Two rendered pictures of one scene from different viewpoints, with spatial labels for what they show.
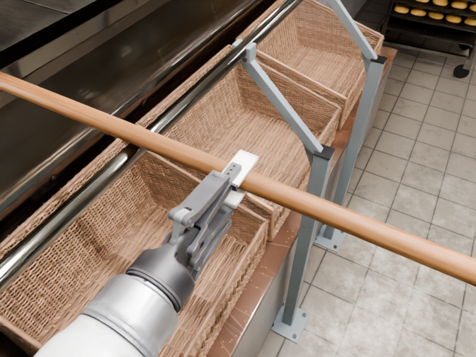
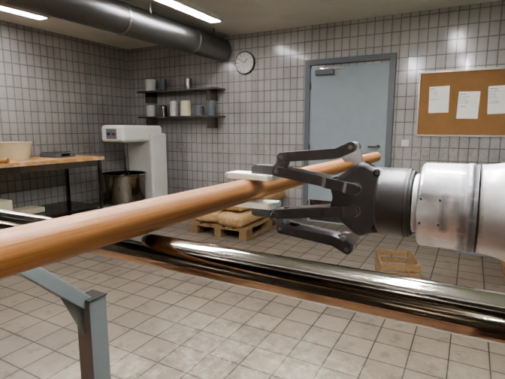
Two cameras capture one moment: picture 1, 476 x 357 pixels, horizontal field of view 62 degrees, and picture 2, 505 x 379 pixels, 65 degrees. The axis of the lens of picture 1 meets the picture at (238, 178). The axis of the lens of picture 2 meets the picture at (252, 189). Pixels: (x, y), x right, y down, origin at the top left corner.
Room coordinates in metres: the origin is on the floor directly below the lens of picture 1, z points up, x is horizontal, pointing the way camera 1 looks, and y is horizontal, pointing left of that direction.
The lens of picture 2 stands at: (0.39, 0.52, 1.27)
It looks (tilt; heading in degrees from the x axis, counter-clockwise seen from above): 9 degrees down; 270
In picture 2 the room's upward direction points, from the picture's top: straight up
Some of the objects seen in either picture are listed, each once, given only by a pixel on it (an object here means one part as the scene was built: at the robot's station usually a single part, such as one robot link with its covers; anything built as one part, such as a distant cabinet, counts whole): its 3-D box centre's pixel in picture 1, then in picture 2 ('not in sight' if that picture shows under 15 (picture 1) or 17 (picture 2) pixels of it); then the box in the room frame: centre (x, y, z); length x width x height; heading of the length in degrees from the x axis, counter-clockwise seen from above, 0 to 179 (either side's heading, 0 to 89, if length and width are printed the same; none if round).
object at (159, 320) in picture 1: (133, 316); (444, 205); (0.18, 0.11, 1.19); 0.09 x 0.06 x 0.09; 61
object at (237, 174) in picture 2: (237, 169); (252, 175); (0.39, 0.00, 1.21); 0.07 x 0.03 x 0.01; 151
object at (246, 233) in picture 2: not in sight; (242, 220); (0.52, -4.58, 0.07); 1.20 x 0.80 x 0.14; 61
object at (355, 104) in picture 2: not in sight; (345, 144); (-0.81, -4.60, 1.08); 1.14 x 0.09 x 2.16; 151
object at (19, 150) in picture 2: not in sight; (13, 150); (3.28, -4.28, 1.01); 0.43 x 0.43 x 0.21
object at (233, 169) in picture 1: (227, 172); (270, 162); (0.36, 0.01, 1.23); 0.05 x 0.01 x 0.03; 151
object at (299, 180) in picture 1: (247, 132); not in sight; (1.05, -0.03, 0.72); 0.56 x 0.49 x 0.28; 150
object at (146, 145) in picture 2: not in sight; (131, 170); (2.17, -5.31, 0.66); 1.00 x 0.66 x 1.32; 61
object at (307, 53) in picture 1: (313, 53); not in sight; (1.57, -0.32, 0.72); 0.56 x 0.49 x 0.28; 152
